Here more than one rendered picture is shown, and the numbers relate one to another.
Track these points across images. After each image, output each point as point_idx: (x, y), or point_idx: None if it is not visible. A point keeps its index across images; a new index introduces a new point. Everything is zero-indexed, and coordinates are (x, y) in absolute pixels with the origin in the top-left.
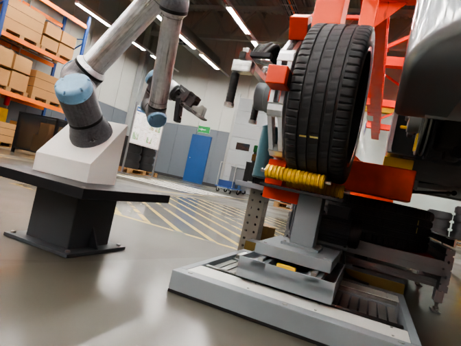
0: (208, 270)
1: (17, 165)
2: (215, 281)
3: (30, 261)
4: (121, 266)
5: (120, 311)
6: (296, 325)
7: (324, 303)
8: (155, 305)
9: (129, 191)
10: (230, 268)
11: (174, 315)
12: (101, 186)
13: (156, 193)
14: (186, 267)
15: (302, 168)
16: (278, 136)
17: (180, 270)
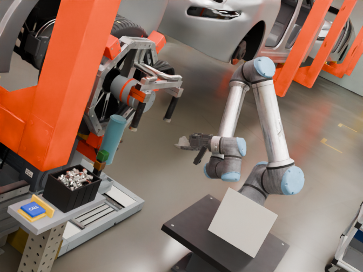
0: (123, 201)
1: (275, 250)
2: (123, 189)
3: None
4: (167, 237)
5: (160, 197)
6: None
7: None
8: (147, 199)
9: (191, 206)
10: (99, 213)
11: (139, 193)
12: (208, 211)
13: (175, 218)
14: (136, 203)
15: None
16: (127, 114)
17: (140, 199)
